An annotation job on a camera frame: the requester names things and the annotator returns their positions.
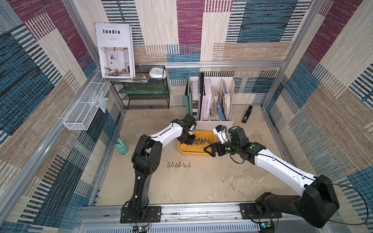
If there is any yellow oval storage tray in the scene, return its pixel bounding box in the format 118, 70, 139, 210
177, 131, 216, 156

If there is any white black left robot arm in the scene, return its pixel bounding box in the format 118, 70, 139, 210
128, 114, 197, 220

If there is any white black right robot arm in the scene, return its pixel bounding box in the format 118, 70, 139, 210
204, 125, 340, 228

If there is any black stapler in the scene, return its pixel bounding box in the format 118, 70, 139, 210
242, 105, 253, 123

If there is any blue booklet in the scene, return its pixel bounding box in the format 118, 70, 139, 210
217, 101, 226, 121

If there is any white pink book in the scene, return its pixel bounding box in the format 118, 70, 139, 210
200, 78, 212, 121

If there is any green folder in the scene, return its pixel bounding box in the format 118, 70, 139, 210
183, 77, 192, 115

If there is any white perforated file organizer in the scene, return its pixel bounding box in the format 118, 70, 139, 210
184, 75, 235, 131

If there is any green spray bottle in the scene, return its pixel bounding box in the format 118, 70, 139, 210
115, 137, 129, 155

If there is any white round alarm clock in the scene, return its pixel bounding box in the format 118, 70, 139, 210
149, 67, 167, 79

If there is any white Inedia magazine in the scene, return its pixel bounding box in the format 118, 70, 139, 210
95, 23, 136, 80

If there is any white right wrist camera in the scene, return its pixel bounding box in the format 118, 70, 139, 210
213, 125, 229, 144

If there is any black wire mesh shelf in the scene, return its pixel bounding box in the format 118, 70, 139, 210
109, 65, 170, 110

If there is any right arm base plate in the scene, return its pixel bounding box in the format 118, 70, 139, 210
239, 203, 282, 219

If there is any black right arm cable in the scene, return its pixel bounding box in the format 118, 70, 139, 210
228, 145, 369, 226

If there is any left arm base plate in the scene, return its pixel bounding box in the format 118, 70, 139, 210
120, 206, 162, 224

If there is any white wire wall basket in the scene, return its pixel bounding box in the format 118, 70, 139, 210
63, 81, 111, 131

